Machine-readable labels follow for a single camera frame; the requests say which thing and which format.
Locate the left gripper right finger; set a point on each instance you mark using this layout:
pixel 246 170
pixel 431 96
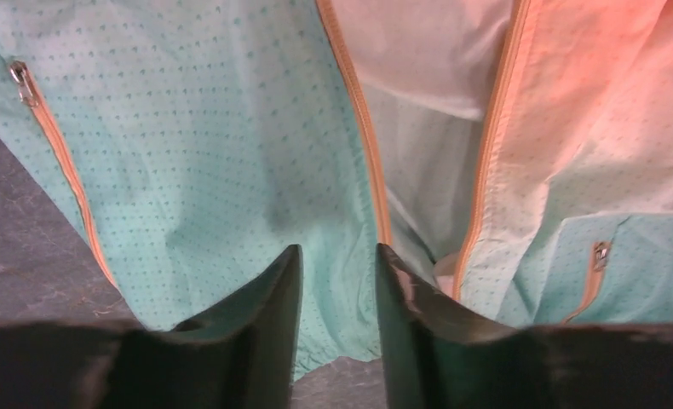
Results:
pixel 439 354

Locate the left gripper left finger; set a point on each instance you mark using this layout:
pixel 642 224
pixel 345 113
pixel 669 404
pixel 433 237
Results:
pixel 238 353

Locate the orange and mint hooded jacket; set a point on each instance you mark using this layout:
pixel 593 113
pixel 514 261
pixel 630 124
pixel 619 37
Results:
pixel 517 154

